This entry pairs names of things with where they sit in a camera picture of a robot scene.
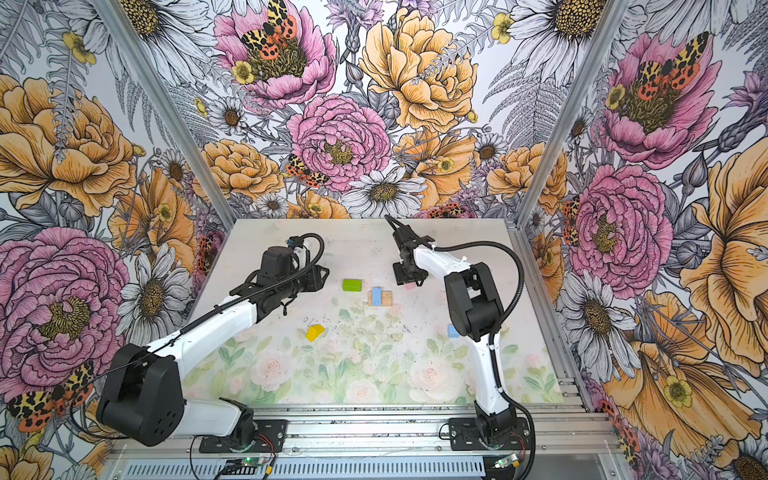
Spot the green wood block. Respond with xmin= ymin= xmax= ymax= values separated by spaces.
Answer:
xmin=342 ymin=278 xmax=363 ymax=293

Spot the blue long wood block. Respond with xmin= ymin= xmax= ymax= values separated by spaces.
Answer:
xmin=370 ymin=287 xmax=383 ymax=307

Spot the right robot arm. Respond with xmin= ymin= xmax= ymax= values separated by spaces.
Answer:
xmin=385 ymin=215 xmax=525 ymax=445

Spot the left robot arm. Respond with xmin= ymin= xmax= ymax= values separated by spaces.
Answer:
xmin=96 ymin=234 xmax=329 ymax=450

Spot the yellow wood block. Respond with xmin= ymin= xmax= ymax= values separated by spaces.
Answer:
xmin=305 ymin=324 xmax=326 ymax=343

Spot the vented metal grille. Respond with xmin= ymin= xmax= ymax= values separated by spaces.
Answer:
xmin=114 ymin=456 xmax=486 ymax=479

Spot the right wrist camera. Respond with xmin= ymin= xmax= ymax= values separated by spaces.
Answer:
xmin=384 ymin=215 xmax=415 ymax=243

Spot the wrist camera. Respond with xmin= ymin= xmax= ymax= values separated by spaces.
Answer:
xmin=286 ymin=236 xmax=306 ymax=253
xmin=384 ymin=215 xmax=415 ymax=243

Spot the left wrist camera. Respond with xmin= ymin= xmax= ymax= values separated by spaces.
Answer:
xmin=286 ymin=236 xmax=306 ymax=253

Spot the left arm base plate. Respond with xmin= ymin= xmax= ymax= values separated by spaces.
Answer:
xmin=198 ymin=419 xmax=288 ymax=454

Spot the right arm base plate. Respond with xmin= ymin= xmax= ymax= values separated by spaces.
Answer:
xmin=439 ymin=418 xmax=531 ymax=451

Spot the aluminium rail frame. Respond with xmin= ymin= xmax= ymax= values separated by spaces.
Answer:
xmin=107 ymin=401 xmax=625 ymax=460

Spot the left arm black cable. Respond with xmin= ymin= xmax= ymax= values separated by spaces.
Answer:
xmin=68 ymin=232 xmax=326 ymax=442

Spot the left corner aluminium post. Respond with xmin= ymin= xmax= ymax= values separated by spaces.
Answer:
xmin=94 ymin=1 xmax=237 ymax=230

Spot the corner aluminium post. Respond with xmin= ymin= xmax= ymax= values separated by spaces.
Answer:
xmin=94 ymin=1 xmax=237 ymax=230
xmin=516 ymin=0 xmax=630 ymax=230

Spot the right corner aluminium post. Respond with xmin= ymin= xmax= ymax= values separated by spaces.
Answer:
xmin=516 ymin=0 xmax=630 ymax=230

